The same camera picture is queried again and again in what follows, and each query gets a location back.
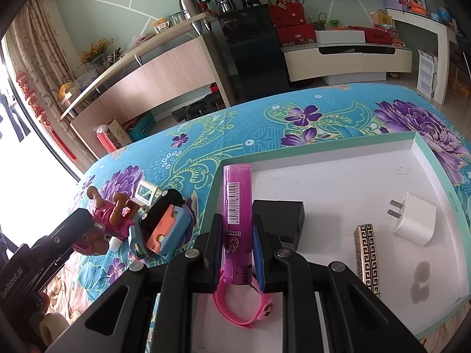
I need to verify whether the patterned curtain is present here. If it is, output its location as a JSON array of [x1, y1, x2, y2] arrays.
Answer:
[[7, 0, 79, 92]]

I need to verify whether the white hair claw clip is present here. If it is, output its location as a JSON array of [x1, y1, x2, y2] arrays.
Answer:
[[134, 179, 164, 210]]

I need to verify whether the black floor appliance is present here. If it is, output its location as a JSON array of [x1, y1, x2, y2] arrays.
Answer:
[[173, 96, 221, 122]]

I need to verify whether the black power adapter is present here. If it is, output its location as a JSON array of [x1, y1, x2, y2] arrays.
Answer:
[[252, 199, 306, 249]]

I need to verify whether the teal box with white inside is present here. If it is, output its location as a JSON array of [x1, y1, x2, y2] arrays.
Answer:
[[142, 131, 471, 353]]

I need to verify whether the pink smartwatch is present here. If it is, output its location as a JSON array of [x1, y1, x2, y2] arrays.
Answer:
[[215, 270, 273, 328]]

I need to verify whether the red flat gift box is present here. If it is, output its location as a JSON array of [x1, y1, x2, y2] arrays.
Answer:
[[364, 26, 400, 45]]

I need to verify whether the black toy car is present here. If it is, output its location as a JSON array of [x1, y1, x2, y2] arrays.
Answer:
[[142, 188, 183, 230]]

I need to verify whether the wooden bar counter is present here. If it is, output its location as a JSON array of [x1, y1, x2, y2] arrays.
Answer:
[[61, 11, 240, 159]]

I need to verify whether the steel thermos jug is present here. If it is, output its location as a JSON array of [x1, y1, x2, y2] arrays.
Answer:
[[177, 0, 203, 21]]

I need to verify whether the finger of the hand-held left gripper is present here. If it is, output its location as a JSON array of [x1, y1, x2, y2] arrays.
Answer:
[[49, 209, 93, 256], [39, 248, 76, 287]]

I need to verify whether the white flat box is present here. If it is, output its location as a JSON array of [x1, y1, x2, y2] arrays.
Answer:
[[314, 29, 366, 45]]

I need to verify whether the red hanging ornament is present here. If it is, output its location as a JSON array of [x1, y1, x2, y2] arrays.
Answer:
[[15, 71, 79, 162]]

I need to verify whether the beige paper bag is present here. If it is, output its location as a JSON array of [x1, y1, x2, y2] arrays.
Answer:
[[105, 118, 132, 146]]

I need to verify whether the orange and blue toy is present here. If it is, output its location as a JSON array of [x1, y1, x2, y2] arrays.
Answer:
[[129, 204, 192, 262]]

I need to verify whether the vase of yellow flowers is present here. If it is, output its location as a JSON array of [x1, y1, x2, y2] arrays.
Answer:
[[79, 39, 113, 69]]

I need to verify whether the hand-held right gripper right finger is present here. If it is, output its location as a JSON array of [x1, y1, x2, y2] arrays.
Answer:
[[253, 214, 427, 353]]

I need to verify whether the pink toy figure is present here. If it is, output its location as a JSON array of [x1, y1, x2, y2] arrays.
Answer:
[[74, 186, 142, 254]]

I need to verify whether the white desk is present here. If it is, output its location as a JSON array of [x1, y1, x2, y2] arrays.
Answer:
[[386, 7, 464, 104]]

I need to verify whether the teal storage crate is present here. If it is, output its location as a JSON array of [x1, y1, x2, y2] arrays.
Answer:
[[125, 112, 156, 141]]

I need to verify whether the white plug charger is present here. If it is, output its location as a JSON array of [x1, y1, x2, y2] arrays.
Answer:
[[389, 191, 437, 247]]

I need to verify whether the white printed carton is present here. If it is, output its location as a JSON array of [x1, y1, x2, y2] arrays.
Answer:
[[417, 49, 438, 98]]

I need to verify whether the clear tape roll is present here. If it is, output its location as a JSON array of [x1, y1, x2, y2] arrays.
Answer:
[[40, 314, 69, 344]]

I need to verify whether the gold and black lighter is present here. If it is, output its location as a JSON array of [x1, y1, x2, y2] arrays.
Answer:
[[353, 222, 381, 298]]

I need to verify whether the white television stand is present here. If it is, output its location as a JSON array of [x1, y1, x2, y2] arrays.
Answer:
[[281, 40, 413, 83]]

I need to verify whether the floral teal blanket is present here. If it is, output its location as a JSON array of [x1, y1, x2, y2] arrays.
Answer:
[[35, 83, 471, 353]]

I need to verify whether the red handbag with handles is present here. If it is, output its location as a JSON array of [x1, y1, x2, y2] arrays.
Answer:
[[268, 0, 304, 28]]

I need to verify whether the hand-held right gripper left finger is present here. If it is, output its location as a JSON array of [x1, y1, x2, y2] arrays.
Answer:
[[44, 214, 226, 353]]

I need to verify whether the black water dispenser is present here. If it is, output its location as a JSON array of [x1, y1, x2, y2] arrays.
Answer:
[[210, 0, 291, 101]]

